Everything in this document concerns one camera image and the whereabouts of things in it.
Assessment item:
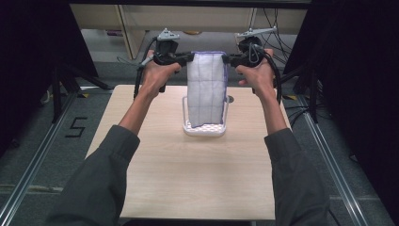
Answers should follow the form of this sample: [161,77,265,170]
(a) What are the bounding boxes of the black metal stand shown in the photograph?
[50,62,111,124]
[280,64,323,124]

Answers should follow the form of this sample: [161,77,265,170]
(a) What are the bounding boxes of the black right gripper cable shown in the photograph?
[263,51,283,105]

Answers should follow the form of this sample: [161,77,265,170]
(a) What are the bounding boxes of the person's right hand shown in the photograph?
[235,48,277,95]

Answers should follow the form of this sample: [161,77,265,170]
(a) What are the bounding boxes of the white cloth with purple stitching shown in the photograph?
[186,50,229,129]

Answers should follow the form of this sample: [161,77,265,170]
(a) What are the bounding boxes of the beige cabinet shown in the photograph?
[69,4,309,60]

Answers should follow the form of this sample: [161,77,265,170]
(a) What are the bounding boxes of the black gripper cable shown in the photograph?
[263,51,283,105]
[133,37,158,100]

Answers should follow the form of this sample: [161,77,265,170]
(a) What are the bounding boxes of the black curtain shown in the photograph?
[0,0,99,158]
[281,0,399,218]

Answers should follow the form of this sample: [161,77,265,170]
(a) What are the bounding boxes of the person's left hand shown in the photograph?
[140,49,183,94]

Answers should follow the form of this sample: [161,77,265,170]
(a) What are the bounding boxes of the white plastic rack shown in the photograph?
[182,95,231,137]

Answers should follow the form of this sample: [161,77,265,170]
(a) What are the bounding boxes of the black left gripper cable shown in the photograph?
[133,37,158,100]

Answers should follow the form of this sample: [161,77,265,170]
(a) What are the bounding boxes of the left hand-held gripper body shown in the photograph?
[152,27,184,66]

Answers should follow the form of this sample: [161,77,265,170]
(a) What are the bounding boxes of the aluminium floor rail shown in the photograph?
[295,93,373,226]
[0,89,83,226]

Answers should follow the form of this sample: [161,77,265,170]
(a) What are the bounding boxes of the bundle of black cables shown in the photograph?
[258,8,300,65]

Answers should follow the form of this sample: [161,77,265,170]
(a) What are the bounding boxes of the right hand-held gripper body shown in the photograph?
[231,25,279,69]

